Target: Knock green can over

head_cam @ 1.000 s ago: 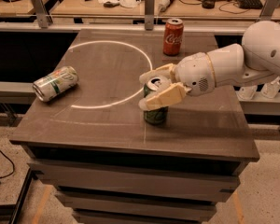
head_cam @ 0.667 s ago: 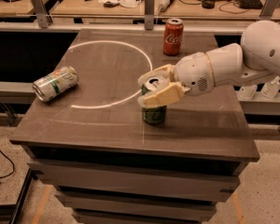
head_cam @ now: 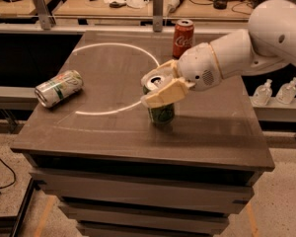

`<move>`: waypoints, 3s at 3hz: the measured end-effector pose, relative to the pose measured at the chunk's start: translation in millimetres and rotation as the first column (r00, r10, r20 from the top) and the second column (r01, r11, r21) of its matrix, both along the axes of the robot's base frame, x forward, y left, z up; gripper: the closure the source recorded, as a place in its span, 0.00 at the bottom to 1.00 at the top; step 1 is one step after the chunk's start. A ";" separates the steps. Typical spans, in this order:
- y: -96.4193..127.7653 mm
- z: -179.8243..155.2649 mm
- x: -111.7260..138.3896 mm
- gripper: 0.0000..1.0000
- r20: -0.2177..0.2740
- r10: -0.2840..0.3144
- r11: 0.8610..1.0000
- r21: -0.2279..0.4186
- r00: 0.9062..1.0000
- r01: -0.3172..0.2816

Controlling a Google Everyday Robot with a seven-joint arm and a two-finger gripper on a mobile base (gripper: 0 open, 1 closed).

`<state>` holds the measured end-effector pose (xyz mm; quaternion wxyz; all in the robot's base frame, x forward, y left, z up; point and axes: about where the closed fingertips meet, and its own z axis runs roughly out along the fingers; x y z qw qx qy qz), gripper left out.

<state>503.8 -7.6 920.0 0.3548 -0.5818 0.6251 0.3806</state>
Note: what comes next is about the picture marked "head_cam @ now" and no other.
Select green soda can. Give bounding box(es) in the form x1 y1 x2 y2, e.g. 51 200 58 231
143 75 175 125

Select clear sanitizer bottle right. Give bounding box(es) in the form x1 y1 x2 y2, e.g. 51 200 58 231
275 77 296 105

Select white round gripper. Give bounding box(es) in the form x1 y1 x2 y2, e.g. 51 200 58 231
141 43 222 109

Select metal rail bracket left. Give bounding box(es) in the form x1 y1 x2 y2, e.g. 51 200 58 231
32 0 54 30

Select clear sanitizer bottle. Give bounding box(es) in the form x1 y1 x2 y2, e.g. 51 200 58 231
253 79 272 106
275 77 296 105

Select black round cup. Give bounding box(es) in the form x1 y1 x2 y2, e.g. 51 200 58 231
213 0 229 10

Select grey drawer cabinet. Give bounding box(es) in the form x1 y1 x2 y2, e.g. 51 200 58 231
29 153 261 237

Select metal rail bracket middle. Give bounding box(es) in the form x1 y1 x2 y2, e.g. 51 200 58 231
153 0 163 32

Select clear sanitizer bottle left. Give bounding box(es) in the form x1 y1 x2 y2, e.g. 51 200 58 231
253 79 272 106

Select white face mask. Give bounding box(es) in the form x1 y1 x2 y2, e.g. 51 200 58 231
126 0 146 9

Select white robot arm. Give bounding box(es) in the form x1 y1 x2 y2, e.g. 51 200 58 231
141 0 296 109

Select white handheld tool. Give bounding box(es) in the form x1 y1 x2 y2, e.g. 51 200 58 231
167 0 185 13

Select red Coca-Cola can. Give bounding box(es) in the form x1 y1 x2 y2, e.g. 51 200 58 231
173 19 194 58

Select white green 7UP can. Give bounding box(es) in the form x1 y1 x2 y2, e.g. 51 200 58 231
35 70 84 108

